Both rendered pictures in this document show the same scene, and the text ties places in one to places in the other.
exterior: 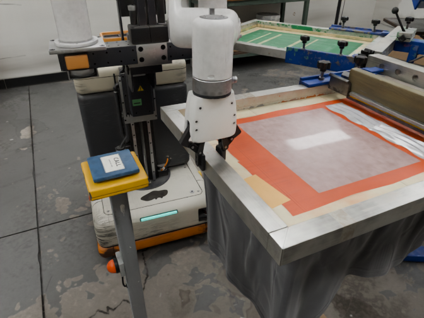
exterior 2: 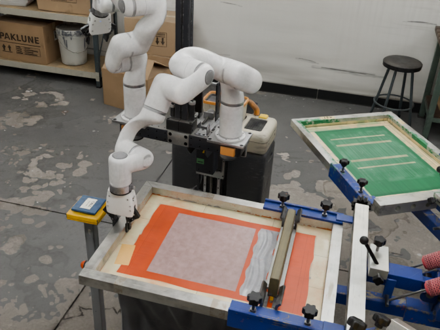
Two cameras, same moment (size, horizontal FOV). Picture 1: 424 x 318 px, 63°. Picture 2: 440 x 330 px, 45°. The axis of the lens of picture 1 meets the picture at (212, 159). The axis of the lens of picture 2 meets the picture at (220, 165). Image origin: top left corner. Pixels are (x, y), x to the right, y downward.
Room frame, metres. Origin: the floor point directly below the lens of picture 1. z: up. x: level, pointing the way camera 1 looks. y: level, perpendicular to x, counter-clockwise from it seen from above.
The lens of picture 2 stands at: (-0.36, -1.21, 2.17)
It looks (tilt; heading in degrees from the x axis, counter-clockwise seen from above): 31 degrees down; 38
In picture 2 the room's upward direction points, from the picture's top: 3 degrees clockwise
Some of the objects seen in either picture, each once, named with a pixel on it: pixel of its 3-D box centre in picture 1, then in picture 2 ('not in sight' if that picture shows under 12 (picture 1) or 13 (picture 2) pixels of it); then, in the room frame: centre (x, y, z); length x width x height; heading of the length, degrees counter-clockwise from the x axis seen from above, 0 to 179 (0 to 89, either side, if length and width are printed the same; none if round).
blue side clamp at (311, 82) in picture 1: (337, 84); (302, 216); (1.15, -0.43, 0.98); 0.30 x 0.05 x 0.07; 115
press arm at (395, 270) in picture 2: not in sight; (393, 275); (1.04, -0.84, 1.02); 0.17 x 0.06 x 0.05; 115
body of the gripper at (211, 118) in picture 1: (211, 111); (121, 200); (0.64, 0.00, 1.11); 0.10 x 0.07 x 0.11; 115
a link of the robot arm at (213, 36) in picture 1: (217, 41); (130, 165); (0.68, -0.01, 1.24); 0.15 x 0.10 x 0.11; 2
